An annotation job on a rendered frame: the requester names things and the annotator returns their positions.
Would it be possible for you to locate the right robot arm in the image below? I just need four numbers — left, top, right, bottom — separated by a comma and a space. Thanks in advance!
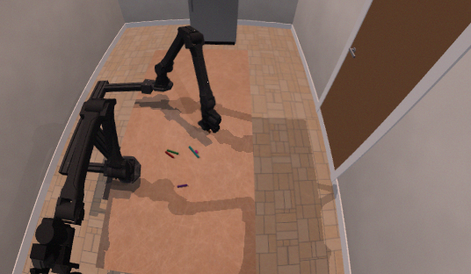
30, 98, 135, 269

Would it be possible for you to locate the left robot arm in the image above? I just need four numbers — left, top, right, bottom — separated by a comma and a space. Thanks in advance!
154, 25, 221, 133

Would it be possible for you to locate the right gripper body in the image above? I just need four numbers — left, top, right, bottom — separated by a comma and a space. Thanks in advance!
46, 263, 81, 274

